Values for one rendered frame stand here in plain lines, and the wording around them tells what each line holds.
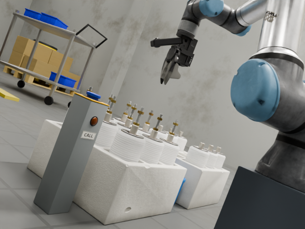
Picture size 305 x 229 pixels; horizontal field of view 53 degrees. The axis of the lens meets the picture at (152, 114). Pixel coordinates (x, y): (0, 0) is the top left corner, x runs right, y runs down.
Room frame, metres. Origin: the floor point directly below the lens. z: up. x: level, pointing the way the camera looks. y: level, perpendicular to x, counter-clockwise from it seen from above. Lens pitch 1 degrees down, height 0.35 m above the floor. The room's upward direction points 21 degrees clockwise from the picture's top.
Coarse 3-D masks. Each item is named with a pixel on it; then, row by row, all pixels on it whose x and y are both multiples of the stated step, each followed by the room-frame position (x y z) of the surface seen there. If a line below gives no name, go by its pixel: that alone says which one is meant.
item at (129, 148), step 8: (120, 136) 0.90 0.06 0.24; (128, 136) 0.89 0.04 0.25; (112, 144) 0.92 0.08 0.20; (120, 144) 0.90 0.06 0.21; (128, 144) 0.89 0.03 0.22; (136, 144) 0.90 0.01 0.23; (144, 144) 0.93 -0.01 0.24; (112, 152) 0.91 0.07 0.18; (120, 152) 0.89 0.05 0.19; (128, 152) 0.89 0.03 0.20; (136, 152) 0.90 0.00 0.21; (128, 160) 0.90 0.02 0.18; (136, 160) 0.91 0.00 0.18
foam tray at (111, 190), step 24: (48, 120) 1.04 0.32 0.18; (48, 144) 1.01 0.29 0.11; (96, 168) 0.89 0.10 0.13; (120, 168) 0.84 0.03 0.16; (144, 168) 0.91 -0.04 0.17; (168, 168) 1.03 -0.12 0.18; (96, 192) 0.87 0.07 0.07; (120, 192) 0.85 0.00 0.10; (144, 192) 0.95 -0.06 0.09; (168, 192) 1.09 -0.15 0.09; (96, 216) 0.85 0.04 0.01; (120, 216) 0.88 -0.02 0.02; (144, 216) 1.00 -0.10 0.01
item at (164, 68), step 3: (165, 63) 1.22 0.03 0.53; (168, 63) 1.22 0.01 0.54; (165, 66) 1.21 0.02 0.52; (162, 69) 1.23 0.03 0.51; (165, 69) 1.21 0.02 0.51; (162, 72) 1.21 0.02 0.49; (165, 72) 1.22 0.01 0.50; (162, 75) 1.22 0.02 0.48; (162, 78) 1.22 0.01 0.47; (171, 78) 1.24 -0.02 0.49; (162, 81) 1.22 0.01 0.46
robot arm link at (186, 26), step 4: (184, 20) 1.18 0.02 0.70; (180, 24) 1.19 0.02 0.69; (184, 24) 1.17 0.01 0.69; (188, 24) 1.17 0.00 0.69; (192, 24) 1.17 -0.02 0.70; (180, 28) 1.18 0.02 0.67; (184, 28) 1.17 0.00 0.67; (188, 28) 1.17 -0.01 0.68; (192, 28) 1.17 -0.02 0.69; (196, 28) 1.18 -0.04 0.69; (188, 32) 1.17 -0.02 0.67; (192, 32) 1.18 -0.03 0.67; (196, 32) 1.19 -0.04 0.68
